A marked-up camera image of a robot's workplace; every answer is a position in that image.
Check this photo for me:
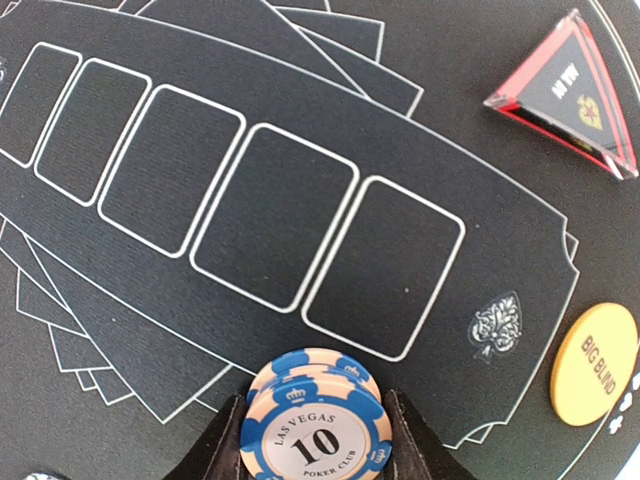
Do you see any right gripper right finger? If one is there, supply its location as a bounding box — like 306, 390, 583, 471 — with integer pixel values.
382, 389, 475, 480

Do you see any orange big blind button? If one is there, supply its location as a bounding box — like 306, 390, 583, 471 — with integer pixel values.
550, 303, 639, 427

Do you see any round black poker mat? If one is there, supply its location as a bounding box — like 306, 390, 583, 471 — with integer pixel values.
1, 1, 639, 479

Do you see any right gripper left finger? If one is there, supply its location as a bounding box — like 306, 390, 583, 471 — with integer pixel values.
163, 394, 248, 480

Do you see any small blue ten chip stack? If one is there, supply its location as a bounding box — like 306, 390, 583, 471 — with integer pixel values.
240, 347, 393, 479

